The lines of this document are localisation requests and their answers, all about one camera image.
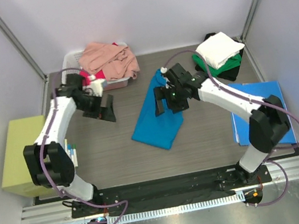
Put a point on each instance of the blue t shirt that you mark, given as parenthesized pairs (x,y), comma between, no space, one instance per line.
(157,131)

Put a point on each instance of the aluminium rail frame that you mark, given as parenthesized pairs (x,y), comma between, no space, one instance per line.
(142,198)

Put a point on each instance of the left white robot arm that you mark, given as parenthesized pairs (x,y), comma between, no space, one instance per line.
(49,163)

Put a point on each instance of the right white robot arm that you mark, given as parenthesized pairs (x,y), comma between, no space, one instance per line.
(268,123)

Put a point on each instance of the white folded t shirt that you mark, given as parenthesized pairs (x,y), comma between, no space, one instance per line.
(219,48)

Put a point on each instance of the green folded t shirt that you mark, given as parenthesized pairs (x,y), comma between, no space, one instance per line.
(217,69)

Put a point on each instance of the blue folder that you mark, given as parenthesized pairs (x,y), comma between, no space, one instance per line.
(240,127)

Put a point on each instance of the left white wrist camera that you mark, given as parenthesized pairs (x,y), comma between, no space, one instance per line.
(96,85)

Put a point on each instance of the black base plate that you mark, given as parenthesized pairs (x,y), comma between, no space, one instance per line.
(252,195)

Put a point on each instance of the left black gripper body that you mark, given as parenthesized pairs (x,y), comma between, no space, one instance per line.
(91,106)

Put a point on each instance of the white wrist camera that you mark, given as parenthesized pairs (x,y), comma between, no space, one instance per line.
(164,71)
(96,85)

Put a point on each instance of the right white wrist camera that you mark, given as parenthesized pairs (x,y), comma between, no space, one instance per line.
(164,71)

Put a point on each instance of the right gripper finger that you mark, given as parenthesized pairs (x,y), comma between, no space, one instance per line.
(159,108)
(159,93)

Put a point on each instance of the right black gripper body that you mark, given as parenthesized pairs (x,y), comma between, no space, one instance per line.
(175,99)

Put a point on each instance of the white plastic basket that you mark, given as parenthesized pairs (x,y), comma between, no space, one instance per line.
(71,59)

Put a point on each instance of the yellow green box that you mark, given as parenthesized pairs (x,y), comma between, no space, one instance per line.
(16,178)

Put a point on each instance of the pink t shirt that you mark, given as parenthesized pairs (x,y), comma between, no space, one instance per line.
(127,61)

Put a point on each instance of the white marker pens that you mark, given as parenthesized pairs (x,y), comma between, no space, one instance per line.
(71,150)

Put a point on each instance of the white slotted cable duct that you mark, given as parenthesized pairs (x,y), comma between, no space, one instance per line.
(125,219)

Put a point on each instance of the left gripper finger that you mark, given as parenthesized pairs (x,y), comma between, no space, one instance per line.
(107,101)
(107,114)

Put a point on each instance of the red t shirt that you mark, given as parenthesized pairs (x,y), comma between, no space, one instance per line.
(99,75)

